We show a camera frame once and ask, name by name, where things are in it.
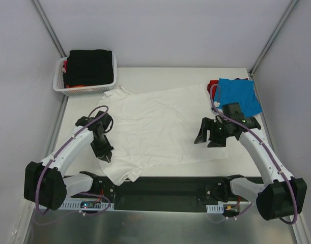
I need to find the red t shirt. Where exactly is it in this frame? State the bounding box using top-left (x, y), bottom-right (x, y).
top-left (206, 78), bottom-right (250, 97)

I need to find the blue t shirt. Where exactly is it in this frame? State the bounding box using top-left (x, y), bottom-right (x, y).
top-left (212, 78), bottom-right (262, 117)

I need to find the white t shirt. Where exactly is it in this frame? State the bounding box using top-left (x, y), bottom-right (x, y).
top-left (98, 84), bottom-right (228, 185)

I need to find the white plastic basket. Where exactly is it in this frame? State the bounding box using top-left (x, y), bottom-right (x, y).
top-left (53, 53), bottom-right (118, 97)

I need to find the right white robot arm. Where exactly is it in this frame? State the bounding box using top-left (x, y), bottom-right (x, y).
top-left (194, 103), bottom-right (307, 225)

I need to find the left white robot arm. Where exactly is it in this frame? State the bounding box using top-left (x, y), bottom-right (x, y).
top-left (23, 105), bottom-right (114, 210)

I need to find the black t shirt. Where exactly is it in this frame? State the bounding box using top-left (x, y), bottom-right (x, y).
top-left (63, 49), bottom-right (114, 88)

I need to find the pink t shirt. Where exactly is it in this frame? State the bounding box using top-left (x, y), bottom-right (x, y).
top-left (62, 60), bottom-right (68, 74)

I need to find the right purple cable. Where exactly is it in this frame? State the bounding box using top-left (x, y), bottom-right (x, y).
top-left (208, 83), bottom-right (298, 225)

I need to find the purple cable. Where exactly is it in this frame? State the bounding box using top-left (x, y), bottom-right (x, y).
top-left (208, 83), bottom-right (298, 225)
top-left (33, 105), bottom-right (114, 226)

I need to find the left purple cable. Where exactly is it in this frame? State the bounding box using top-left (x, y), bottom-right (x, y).
top-left (33, 105), bottom-right (114, 226)

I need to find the aluminium rail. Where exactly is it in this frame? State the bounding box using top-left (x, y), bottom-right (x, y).
top-left (25, 177), bottom-right (298, 204)

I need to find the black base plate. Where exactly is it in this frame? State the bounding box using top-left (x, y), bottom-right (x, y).
top-left (70, 175), bottom-right (250, 214)

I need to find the left white cable duct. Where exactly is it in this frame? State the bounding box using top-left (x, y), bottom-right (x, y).
top-left (43, 200), bottom-right (115, 211)

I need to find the white cable duct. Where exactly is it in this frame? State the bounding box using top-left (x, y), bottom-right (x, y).
top-left (206, 204), bottom-right (224, 214)
top-left (43, 200), bottom-right (115, 211)

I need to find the right white cable duct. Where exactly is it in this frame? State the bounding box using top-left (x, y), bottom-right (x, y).
top-left (206, 204), bottom-right (224, 214)

